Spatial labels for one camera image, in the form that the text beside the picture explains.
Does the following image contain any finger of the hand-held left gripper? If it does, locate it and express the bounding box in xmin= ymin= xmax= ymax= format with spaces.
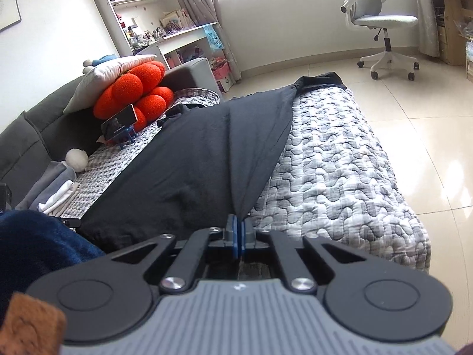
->
xmin=50 ymin=217 xmax=81 ymax=229

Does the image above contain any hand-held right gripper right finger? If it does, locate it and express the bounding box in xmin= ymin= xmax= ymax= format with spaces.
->
xmin=240 ymin=217 xmax=374 ymax=293

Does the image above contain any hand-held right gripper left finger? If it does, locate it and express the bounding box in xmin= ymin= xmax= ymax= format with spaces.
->
xmin=105 ymin=214 xmax=241 ymax=292

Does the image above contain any black garment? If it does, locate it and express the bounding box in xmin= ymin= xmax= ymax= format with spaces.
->
xmin=76 ymin=76 xmax=348 ymax=254

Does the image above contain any folded white garment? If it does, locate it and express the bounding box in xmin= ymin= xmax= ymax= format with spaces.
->
xmin=37 ymin=180 xmax=81 ymax=215

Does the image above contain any person's dark blue clothing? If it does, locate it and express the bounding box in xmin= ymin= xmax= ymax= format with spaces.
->
xmin=0 ymin=210 xmax=106 ymax=322

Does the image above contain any folded grey garment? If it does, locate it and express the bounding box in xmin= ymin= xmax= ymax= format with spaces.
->
xmin=15 ymin=161 xmax=76 ymax=211

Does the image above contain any grey fabric sofa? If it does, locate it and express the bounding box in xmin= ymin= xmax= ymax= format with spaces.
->
xmin=0 ymin=57 xmax=224 ymax=200

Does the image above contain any white plush ball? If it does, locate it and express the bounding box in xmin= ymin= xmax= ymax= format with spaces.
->
xmin=66 ymin=149 xmax=89 ymax=172

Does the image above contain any small blue phone stand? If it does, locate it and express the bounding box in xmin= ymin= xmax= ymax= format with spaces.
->
xmin=114 ymin=128 xmax=137 ymax=150

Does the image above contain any grey white checked quilt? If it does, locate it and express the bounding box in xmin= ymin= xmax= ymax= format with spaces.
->
xmin=55 ymin=85 xmax=433 ymax=278

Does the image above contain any smartphone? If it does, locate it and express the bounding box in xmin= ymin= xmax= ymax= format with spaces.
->
xmin=101 ymin=104 xmax=139 ymax=142

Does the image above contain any brown fuzzy cloth patch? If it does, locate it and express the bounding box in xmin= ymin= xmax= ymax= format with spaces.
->
xmin=0 ymin=292 xmax=67 ymax=355

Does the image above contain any orange knobbly plush cushion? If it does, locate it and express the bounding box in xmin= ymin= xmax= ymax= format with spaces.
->
xmin=93 ymin=61 xmax=175 ymax=128

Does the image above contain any white pillow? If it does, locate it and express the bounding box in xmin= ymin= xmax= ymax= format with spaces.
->
xmin=63 ymin=55 xmax=158 ymax=114

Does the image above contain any pink storage box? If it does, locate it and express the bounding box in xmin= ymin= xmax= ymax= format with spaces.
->
xmin=210 ymin=59 xmax=233 ymax=93

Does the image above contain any blue white plush toy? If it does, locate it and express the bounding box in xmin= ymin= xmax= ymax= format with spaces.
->
xmin=82 ymin=55 xmax=121 ymax=75

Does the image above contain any light blue gift bag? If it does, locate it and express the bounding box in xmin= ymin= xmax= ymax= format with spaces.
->
xmin=203 ymin=24 xmax=226 ymax=50

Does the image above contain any white shelf desk unit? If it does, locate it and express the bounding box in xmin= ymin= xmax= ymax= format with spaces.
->
xmin=83 ymin=0 xmax=222 ymax=71

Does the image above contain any patterned grey curtain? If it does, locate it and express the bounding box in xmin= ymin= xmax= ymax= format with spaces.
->
xmin=408 ymin=0 xmax=440 ymax=58
xmin=172 ymin=0 xmax=242 ymax=82

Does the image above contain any grey white office chair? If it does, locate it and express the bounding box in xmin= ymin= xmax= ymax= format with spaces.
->
xmin=327 ymin=0 xmax=422 ymax=81

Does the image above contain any wooden desk shelf unit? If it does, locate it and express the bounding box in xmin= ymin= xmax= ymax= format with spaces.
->
xmin=425 ymin=0 xmax=473 ymax=67

